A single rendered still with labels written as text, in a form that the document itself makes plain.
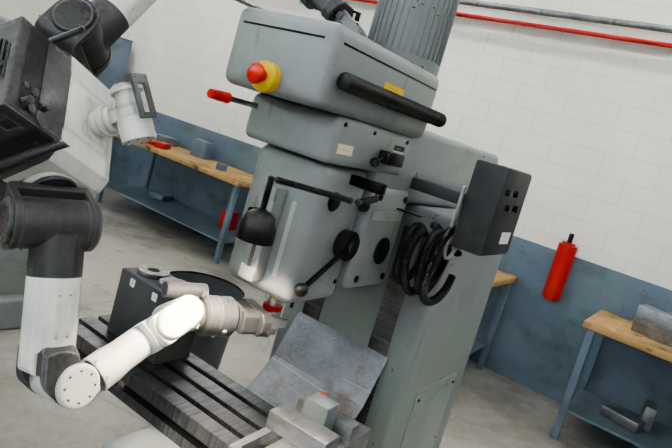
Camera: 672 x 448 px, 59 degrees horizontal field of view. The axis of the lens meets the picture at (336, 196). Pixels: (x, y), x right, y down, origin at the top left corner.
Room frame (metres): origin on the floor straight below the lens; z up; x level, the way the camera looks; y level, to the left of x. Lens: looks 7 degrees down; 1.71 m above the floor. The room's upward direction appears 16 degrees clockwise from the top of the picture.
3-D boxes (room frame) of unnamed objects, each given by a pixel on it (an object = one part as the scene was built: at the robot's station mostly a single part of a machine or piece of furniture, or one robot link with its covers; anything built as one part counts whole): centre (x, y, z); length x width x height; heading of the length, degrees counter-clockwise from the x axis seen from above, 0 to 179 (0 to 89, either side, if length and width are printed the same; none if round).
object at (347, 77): (1.31, -0.07, 1.79); 0.45 x 0.04 x 0.04; 148
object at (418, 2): (1.57, -0.06, 2.05); 0.20 x 0.20 x 0.32
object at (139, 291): (1.59, 0.39, 1.08); 0.22 x 0.12 x 0.20; 55
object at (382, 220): (1.52, -0.04, 1.47); 0.24 x 0.19 x 0.26; 58
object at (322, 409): (1.25, -0.10, 1.10); 0.06 x 0.05 x 0.06; 61
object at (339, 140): (1.39, 0.05, 1.68); 0.34 x 0.24 x 0.10; 148
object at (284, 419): (1.20, -0.07, 1.07); 0.15 x 0.06 x 0.04; 61
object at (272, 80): (1.16, 0.19, 1.76); 0.06 x 0.02 x 0.06; 58
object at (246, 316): (1.30, 0.14, 1.23); 0.13 x 0.12 x 0.10; 39
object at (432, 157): (1.78, -0.20, 1.66); 0.80 x 0.23 x 0.20; 148
